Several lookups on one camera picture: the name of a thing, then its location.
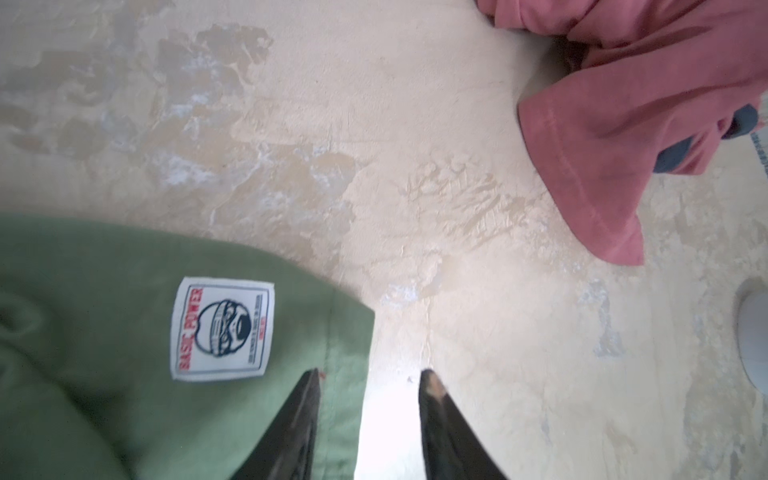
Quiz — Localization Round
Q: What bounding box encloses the pink red t-shirt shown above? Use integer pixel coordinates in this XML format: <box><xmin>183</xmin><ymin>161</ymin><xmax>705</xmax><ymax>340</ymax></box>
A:
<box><xmin>477</xmin><ymin>0</ymin><xmax>767</xmax><ymax>266</ymax></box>

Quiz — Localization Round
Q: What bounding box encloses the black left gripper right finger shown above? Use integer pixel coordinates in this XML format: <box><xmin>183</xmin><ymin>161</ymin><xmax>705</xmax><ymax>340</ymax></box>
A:
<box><xmin>418</xmin><ymin>369</ymin><xmax>507</xmax><ymax>480</ymax></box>

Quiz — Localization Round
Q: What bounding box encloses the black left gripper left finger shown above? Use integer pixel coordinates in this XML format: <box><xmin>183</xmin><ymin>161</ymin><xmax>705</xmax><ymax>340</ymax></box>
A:
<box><xmin>231</xmin><ymin>369</ymin><xmax>321</xmax><ymax>480</ymax></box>

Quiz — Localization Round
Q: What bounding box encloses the right clear tape roll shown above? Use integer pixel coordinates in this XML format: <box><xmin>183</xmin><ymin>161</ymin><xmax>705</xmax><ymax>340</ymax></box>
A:
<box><xmin>737</xmin><ymin>290</ymin><xmax>768</xmax><ymax>396</ymax></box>

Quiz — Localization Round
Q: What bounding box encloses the green t-shirt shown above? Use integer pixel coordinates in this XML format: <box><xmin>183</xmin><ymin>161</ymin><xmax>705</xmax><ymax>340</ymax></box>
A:
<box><xmin>1</xmin><ymin>214</ymin><xmax>374</xmax><ymax>479</ymax></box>

